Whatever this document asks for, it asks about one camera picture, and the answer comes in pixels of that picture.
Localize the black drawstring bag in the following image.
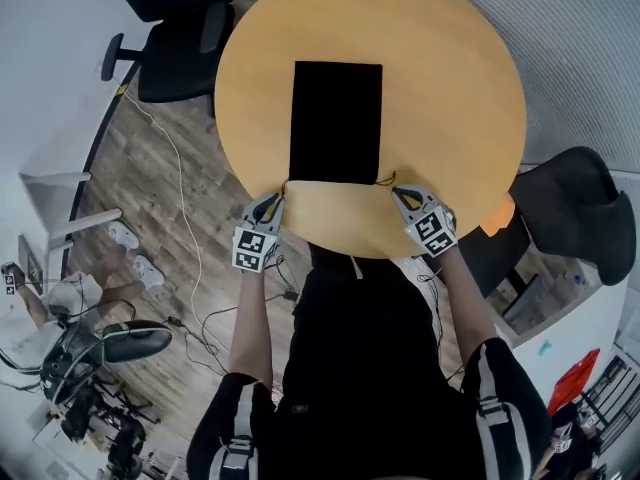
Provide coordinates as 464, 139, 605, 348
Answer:
288, 60, 384, 186

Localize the black office chair with armrests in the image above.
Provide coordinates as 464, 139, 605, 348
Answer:
94, 0, 237, 118

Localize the white floor cable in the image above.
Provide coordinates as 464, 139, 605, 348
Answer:
121, 91, 232, 355

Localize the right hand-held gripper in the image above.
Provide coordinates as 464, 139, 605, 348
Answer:
391, 183, 459, 259

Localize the black floor cable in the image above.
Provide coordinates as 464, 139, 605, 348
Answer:
167, 255, 301, 377

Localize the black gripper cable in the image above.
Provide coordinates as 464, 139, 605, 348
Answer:
415, 266, 467, 385

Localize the white desk leg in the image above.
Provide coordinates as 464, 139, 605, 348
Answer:
47, 207, 124, 269
19, 169, 93, 187

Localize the person's black striped clothing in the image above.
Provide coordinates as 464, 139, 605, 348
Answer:
186, 241, 554, 480

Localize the white desk with dark edge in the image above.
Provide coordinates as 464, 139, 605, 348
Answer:
0, 0, 147, 189

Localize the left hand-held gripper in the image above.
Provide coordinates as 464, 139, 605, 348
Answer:
231, 192, 287, 273

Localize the black equipment frame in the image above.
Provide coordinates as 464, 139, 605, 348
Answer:
38, 317, 162, 474

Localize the person's right forearm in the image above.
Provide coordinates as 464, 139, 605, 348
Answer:
439, 246, 502, 369

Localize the black padded seat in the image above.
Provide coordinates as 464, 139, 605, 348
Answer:
101, 319, 174, 365

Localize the black shell chair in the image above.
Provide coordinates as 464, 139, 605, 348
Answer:
508, 146, 639, 287

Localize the orange paper note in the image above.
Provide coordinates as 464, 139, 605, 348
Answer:
479, 192, 517, 237

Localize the red plastic bin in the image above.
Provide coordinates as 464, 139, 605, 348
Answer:
547, 348, 602, 417

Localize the person's left forearm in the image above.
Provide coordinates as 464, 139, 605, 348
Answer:
227, 266, 275, 385

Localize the white shoe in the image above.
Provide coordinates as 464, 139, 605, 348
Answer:
108, 220, 142, 255
131, 253, 167, 291

